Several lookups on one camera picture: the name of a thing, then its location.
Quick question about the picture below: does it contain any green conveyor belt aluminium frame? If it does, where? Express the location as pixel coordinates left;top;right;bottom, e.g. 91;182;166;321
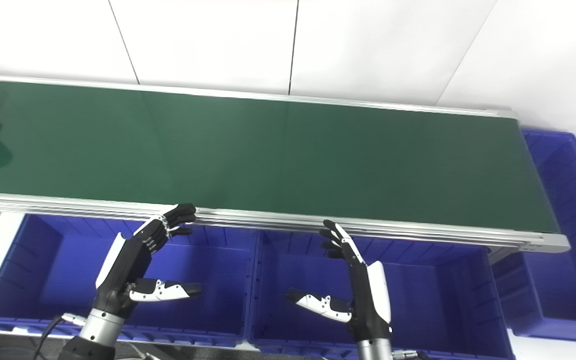
0;59;571;254

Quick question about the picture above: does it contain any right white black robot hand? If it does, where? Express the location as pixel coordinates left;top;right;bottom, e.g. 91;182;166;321
285;219;393;342

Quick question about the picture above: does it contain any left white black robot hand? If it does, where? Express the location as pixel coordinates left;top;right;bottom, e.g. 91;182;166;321
92;203;204;319

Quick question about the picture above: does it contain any blue plastic bin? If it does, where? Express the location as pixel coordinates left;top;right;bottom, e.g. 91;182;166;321
492;129;576;345
0;214;260;349
247;229;516;360

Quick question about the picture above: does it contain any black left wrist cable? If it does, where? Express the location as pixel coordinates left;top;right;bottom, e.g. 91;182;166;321
33;313;89;360

